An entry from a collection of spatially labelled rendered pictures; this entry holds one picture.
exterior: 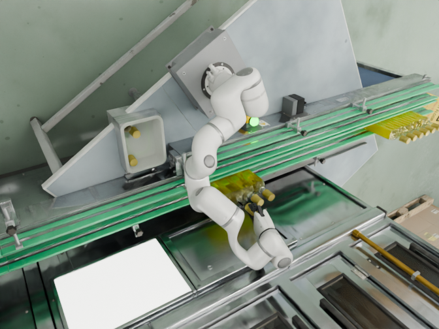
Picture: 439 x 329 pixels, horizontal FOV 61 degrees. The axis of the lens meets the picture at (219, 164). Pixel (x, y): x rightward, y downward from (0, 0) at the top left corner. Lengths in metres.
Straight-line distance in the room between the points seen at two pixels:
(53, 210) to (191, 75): 0.73
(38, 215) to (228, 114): 0.80
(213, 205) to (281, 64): 0.95
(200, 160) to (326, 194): 0.93
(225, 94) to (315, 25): 0.90
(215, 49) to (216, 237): 0.75
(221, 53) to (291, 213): 0.78
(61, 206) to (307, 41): 1.35
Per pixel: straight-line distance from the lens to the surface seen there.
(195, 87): 1.49
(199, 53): 1.47
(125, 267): 1.48
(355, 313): 1.44
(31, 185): 2.14
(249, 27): 1.71
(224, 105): 1.18
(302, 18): 1.90
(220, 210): 1.16
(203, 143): 1.14
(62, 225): 1.48
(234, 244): 1.21
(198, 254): 1.49
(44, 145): 1.91
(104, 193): 1.55
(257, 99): 1.26
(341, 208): 1.84
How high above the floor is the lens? 2.10
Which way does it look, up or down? 46 degrees down
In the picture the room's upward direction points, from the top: 130 degrees clockwise
